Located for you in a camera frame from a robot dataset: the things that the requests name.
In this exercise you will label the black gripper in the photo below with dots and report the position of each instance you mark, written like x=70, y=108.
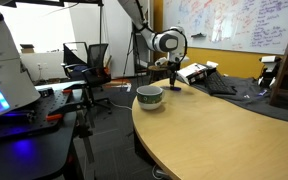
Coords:
x=174, y=66

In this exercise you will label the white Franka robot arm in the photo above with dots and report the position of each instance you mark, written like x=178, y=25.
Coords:
x=4, y=66

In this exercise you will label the white and green mug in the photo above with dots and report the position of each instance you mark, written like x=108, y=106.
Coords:
x=149, y=98

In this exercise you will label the round wooden stool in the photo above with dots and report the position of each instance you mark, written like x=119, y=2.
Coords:
x=158, y=68

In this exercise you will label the white cardboard box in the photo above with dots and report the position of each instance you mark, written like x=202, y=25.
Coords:
x=192, y=73

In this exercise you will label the black computer keyboard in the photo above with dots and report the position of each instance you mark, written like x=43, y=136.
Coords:
x=219, y=84

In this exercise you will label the black whiteboard eraser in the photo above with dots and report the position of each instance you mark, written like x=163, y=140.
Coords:
x=198, y=35

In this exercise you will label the black mesh office chair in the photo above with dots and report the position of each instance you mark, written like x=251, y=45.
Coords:
x=97, y=75

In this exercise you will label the grey cloth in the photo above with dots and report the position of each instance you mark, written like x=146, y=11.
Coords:
x=250, y=90

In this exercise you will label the black light stand pole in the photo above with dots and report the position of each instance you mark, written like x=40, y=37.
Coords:
x=100, y=23

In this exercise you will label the white and black device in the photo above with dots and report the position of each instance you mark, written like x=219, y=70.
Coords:
x=269, y=60

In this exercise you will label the dark wooden shelf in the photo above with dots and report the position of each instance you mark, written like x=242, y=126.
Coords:
x=285, y=66

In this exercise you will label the small black box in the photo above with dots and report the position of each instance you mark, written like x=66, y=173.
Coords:
x=45, y=92

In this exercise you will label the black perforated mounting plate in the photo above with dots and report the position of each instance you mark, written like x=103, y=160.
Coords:
x=47, y=106

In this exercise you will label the brown cardboard box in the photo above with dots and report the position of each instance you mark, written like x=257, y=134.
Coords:
x=27, y=49

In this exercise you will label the black robot cart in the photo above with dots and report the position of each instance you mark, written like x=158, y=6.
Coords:
x=34, y=156

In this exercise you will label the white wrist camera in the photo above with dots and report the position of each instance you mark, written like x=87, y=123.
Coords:
x=161, y=61

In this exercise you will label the black camera tripod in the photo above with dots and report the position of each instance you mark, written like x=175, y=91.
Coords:
x=130, y=50

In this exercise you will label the large wall whiteboard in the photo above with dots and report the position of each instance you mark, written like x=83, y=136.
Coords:
x=237, y=23

